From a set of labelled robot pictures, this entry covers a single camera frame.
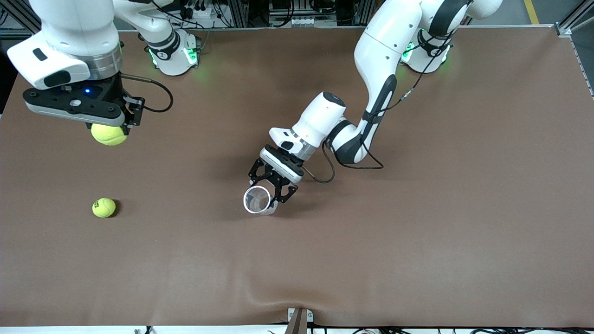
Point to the brown table mat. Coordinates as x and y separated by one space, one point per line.
417 255

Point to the clear tennis ball can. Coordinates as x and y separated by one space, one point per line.
257 200

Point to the black electronics unit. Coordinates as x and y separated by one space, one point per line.
287 7

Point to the yellow-green tennis ball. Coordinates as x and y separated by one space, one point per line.
109 137
104 208

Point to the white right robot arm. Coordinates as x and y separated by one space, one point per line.
69 28

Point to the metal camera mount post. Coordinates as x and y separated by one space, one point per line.
297 321

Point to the aluminium frame strut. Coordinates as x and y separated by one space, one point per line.
575 18
18 14

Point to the aluminium frame post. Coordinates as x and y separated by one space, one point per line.
237 11
363 11

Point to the white power strip with plugs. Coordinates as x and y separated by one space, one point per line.
199 11

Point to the aluminium side rail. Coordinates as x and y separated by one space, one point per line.
582 65

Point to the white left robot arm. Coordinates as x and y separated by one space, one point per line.
385 51

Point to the metal corner bracket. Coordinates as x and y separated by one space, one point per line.
563 29

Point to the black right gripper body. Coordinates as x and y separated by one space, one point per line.
110 89

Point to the white terminal strip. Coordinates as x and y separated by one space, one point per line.
302 22

